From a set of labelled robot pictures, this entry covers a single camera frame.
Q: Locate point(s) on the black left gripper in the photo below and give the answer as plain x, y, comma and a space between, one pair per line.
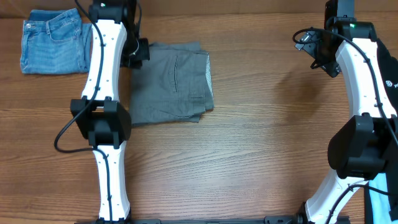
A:
143, 54

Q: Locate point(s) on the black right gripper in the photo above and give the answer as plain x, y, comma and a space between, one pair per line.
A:
332, 66

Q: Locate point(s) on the grey shorts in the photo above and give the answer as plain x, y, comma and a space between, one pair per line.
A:
174, 85

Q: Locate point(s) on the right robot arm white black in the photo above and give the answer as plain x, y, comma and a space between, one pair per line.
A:
367, 144

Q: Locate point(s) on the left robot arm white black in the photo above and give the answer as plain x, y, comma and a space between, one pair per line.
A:
101, 118

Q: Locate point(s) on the folded blue denim jeans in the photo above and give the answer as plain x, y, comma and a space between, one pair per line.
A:
55, 43

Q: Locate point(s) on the light blue cloth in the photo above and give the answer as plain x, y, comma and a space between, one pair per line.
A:
380, 206

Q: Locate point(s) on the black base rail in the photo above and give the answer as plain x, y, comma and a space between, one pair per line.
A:
266, 220

